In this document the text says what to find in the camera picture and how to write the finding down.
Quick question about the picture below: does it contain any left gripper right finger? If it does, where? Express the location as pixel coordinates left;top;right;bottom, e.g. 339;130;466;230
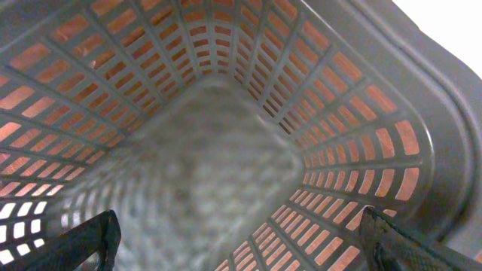
358;207;481;271

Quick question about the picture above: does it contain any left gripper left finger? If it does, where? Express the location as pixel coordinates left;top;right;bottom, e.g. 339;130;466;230
2;210;121;271

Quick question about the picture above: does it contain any grey plastic mesh basket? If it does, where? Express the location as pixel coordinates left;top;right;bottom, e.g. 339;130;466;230
1;0;481;270

